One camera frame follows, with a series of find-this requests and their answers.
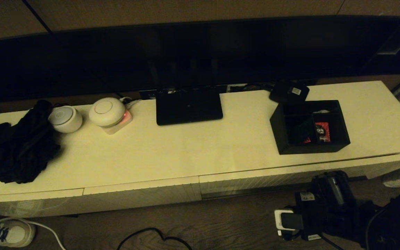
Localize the white dome shaped device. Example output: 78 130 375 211
89 98 126 127

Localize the white base pink light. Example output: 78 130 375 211
102 110 133 135

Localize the white pull-out drawer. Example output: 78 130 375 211
199 154 400 200

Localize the white beadboard cabinet door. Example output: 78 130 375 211
0 189 84 218

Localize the white TV cabinet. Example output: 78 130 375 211
0 81 400 218

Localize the grey fabric bundle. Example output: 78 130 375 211
381 163 400 189

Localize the dark wall frame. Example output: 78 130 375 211
361 0 400 75

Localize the black flat screen television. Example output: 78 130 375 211
0 15 400 105

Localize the red snack packet face print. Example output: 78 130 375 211
315 122 331 143

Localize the black cable bundle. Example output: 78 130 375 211
226 83 273 93

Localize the black compartment organizer box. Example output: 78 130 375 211
269 100 351 155

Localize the white sneaker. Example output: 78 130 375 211
0 219 36 248

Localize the small white cylinder speaker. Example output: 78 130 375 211
48 106 83 134

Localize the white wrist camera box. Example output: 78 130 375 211
274 208 305 241

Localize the black set-top box white label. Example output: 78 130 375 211
269 81 310 103

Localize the black crumpled cloth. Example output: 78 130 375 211
0 100 61 184

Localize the thick white cable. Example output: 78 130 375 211
0 175 67 250

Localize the black power cable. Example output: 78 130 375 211
117 227 193 250

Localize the black router with antennas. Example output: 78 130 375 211
150 60 223 126

